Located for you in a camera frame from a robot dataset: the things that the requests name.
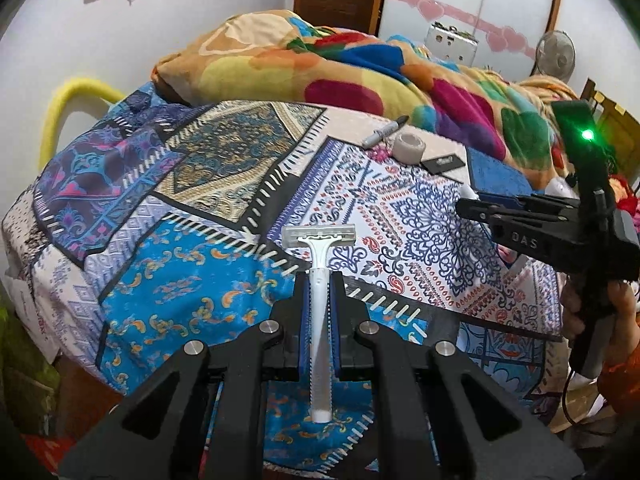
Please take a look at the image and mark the grey tape roll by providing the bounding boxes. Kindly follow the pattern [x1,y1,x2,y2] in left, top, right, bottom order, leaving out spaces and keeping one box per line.
[390,132,427,163]

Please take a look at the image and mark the small white cabinet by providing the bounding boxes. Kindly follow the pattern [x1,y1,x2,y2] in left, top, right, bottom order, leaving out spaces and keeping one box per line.
[425,22,480,63]

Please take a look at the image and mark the yellow foam tube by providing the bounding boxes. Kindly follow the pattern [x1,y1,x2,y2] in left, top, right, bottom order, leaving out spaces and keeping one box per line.
[42,77,126,161]

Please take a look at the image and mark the person's right hand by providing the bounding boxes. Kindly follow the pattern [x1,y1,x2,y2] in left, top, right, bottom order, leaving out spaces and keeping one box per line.
[559,279,640,343]

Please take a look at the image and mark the person's right forearm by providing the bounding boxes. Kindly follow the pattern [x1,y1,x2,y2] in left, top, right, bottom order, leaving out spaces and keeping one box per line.
[597,317,640,413]

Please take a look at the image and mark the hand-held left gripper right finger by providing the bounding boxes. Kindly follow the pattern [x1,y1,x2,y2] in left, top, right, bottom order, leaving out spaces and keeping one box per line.
[327,272,586,480]

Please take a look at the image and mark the black marker pen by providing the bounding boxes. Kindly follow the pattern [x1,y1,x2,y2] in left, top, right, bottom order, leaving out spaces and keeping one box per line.
[361,115,411,148]

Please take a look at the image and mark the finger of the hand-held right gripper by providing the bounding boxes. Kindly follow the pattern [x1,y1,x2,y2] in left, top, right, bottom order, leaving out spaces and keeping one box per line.
[477,191,576,213]
[456,198,551,226]

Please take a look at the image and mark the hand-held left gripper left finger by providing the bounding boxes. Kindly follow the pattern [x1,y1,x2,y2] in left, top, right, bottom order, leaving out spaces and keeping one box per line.
[57,272,311,480]

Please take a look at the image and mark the blue patchwork bedsheet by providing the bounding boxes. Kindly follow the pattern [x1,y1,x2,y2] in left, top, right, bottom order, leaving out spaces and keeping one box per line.
[0,85,566,471]

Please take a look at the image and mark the standing electric fan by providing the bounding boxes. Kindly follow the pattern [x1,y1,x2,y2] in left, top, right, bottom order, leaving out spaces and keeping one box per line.
[535,30,576,83]

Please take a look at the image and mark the black card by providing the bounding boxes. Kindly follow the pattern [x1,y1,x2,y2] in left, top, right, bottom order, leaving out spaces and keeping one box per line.
[420,152,462,175]

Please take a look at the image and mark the wooden bed headboard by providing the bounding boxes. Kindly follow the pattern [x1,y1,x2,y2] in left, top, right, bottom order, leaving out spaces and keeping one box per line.
[580,77,640,136]

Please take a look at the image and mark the colourful heart print blanket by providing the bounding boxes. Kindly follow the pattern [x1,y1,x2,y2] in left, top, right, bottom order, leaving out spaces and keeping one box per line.
[152,10,583,191]

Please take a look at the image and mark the pink heart stickers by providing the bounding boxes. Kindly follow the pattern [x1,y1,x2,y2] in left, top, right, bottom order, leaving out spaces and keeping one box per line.
[387,0,526,56]

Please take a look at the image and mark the wooden wardrobe with sliding doors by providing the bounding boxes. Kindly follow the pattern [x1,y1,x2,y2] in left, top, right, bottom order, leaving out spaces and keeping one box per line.
[370,0,566,68]

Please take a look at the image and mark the green patterned box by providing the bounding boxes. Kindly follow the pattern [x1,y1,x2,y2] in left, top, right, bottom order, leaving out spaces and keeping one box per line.
[0,305,61,436]

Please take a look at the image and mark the white bag with red print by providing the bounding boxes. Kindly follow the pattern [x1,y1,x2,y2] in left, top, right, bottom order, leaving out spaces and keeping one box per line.
[10,280,51,341]

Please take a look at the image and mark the white disposable razor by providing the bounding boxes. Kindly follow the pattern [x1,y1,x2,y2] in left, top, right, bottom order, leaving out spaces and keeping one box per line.
[281,224,358,423]

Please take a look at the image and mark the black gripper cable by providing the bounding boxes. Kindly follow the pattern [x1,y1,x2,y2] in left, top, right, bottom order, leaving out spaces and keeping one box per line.
[562,365,621,433]

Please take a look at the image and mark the red plush toy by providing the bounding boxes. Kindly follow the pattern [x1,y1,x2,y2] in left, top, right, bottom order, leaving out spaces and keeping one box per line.
[612,175,640,216]

